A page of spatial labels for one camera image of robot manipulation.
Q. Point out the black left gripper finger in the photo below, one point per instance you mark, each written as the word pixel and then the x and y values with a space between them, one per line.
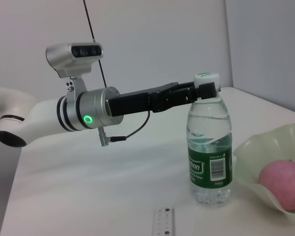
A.
pixel 185 85
pixel 206 91

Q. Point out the pink peach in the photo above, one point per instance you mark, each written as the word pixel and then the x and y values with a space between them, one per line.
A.
pixel 285 182

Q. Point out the pale green wavy fruit plate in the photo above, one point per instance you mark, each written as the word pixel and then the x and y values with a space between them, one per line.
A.
pixel 255 147

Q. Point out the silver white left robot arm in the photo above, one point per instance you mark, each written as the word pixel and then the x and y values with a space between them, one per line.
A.
pixel 39 115

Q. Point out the clear plastic ruler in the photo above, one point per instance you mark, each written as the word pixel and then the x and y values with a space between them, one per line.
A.
pixel 162 221

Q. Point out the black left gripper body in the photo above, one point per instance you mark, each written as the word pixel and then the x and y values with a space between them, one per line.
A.
pixel 132 103

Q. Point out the clear water bottle green label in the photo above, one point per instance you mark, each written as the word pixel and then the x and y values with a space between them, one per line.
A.
pixel 209 172

